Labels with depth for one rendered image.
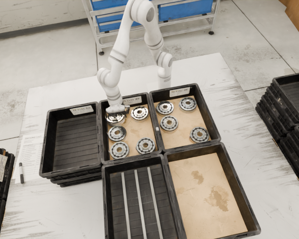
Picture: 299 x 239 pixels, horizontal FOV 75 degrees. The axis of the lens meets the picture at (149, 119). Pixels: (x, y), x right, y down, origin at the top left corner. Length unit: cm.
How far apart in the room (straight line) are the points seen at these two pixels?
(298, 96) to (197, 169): 123
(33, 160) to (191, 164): 96
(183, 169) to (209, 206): 20
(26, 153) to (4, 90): 183
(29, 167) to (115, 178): 60
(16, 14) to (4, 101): 149
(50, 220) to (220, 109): 121
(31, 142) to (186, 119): 102
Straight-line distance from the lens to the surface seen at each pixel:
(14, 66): 351
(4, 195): 203
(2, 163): 204
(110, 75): 88
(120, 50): 89
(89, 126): 123
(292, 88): 205
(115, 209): 102
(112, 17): 280
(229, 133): 133
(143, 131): 113
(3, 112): 296
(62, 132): 128
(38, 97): 174
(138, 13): 89
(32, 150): 148
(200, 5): 302
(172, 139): 110
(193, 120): 117
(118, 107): 99
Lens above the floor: 181
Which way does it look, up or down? 57 degrees down
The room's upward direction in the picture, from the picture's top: 7 degrees counter-clockwise
